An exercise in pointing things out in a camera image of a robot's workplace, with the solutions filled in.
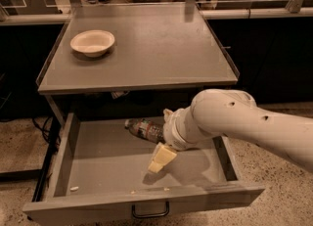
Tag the black metal drawer handle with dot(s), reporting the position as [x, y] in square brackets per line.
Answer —
[150, 210]

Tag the grey open top drawer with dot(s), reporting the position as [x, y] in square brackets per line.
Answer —
[110, 167]

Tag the clear plastic water bottle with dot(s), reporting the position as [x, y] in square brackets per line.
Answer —
[145, 129]

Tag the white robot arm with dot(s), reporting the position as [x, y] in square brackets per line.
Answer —
[234, 113]

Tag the grey cabinet counter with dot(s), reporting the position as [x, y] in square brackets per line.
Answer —
[156, 46]

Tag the white paper bowl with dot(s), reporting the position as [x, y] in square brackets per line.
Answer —
[92, 43]

